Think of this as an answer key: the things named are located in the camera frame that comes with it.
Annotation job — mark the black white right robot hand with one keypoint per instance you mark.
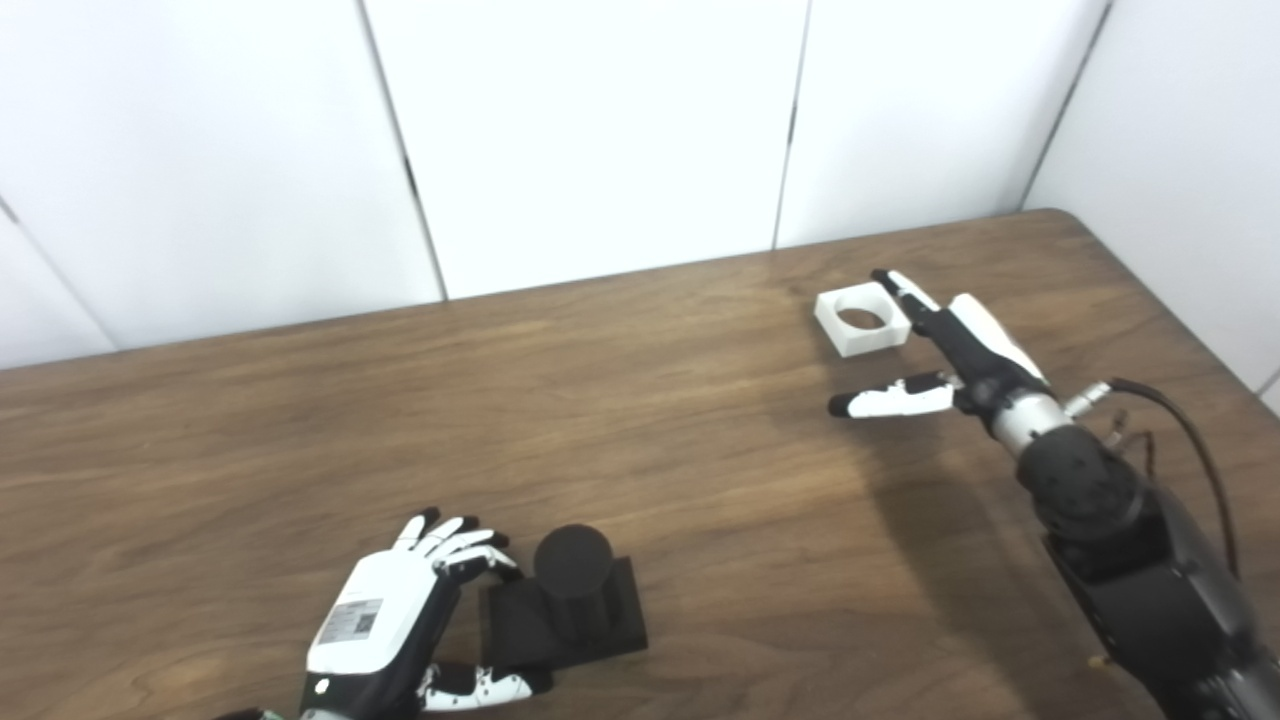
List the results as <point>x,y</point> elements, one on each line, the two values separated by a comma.
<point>975,350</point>

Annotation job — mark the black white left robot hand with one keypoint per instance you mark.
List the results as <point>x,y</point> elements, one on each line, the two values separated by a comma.
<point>375,620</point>

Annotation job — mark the white square piece with hole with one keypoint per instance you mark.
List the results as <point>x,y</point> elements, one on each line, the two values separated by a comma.
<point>865,342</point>

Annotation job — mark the black peg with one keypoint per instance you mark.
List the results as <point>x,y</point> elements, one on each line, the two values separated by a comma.
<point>572,570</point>

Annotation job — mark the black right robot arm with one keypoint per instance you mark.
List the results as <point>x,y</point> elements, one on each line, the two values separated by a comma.
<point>1140,580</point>

